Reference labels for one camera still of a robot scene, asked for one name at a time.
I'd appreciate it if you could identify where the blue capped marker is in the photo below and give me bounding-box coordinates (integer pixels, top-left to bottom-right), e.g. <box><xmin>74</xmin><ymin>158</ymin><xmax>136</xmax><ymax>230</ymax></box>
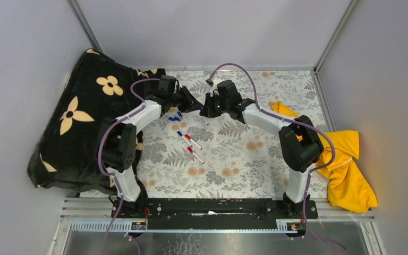
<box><xmin>200</xmin><ymin>107</ymin><xmax>209</xmax><ymax>126</ymax></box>
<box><xmin>176</xmin><ymin>130</ymin><xmax>192</xmax><ymax>147</ymax></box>

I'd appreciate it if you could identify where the yellow cloth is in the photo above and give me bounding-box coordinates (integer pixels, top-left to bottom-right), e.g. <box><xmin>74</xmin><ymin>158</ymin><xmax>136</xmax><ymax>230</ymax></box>
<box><xmin>271</xmin><ymin>101</ymin><xmax>378</xmax><ymax>214</ymax></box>

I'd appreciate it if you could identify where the red capped marker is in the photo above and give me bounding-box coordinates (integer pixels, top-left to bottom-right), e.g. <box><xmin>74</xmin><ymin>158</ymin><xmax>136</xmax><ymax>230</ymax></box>
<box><xmin>187</xmin><ymin>147</ymin><xmax>205</xmax><ymax>164</ymax></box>
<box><xmin>184</xmin><ymin>134</ymin><xmax>203</xmax><ymax>150</ymax></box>

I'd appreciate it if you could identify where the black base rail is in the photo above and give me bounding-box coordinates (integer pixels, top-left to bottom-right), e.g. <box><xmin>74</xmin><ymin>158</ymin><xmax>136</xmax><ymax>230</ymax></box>
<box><xmin>111</xmin><ymin>198</ymin><xmax>318</xmax><ymax>231</ymax></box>

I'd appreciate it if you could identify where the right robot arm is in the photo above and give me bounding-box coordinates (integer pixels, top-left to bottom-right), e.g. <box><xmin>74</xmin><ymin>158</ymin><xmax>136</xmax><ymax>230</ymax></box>
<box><xmin>200</xmin><ymin>79</ymin><xmax>324</xmax><ymax>219</ymax></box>

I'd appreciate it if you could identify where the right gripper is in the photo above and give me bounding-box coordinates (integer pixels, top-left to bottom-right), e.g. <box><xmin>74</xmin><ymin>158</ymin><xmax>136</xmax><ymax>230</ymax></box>
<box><xmin>202</xmin><ymin>93</ymin><xmax>230</xmax><ymax>120</ymax></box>

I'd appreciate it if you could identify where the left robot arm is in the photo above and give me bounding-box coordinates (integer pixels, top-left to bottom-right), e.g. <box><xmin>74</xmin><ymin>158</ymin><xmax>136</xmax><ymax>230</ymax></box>
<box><xmin>97</xmin><ymin>75</ymin><xmax>203</xmax><ymax>218</ymax></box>

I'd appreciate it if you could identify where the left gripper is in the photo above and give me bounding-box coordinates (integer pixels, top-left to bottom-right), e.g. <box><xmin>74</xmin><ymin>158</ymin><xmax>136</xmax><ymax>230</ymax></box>
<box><xmin>166</xmin><ymin>86</ymin><xmax>200</xmax><ymax>113</ymax></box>

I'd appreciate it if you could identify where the black floral blanket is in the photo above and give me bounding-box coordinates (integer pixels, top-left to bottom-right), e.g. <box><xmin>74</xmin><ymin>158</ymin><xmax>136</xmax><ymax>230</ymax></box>
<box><xmin>27</xmin><ymin>48</ymin><xmax>166</xmax><ymax>194</ymax></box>

